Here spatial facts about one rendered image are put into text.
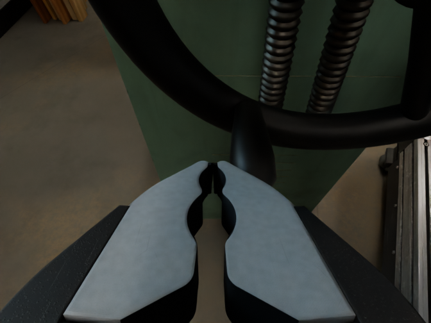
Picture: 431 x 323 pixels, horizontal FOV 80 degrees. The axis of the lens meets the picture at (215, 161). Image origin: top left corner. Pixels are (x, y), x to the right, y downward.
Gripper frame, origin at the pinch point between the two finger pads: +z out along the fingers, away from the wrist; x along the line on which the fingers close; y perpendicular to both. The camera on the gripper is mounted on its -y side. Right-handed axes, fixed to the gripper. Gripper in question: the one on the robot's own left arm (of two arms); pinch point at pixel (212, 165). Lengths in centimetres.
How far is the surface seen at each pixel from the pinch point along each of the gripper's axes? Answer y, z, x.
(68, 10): -13, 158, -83
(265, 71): -2.6, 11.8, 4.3
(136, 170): 42, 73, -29
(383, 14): -7.2, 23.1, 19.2
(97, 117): 29, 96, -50
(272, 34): -5.4, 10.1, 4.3
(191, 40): -4.4, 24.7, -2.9
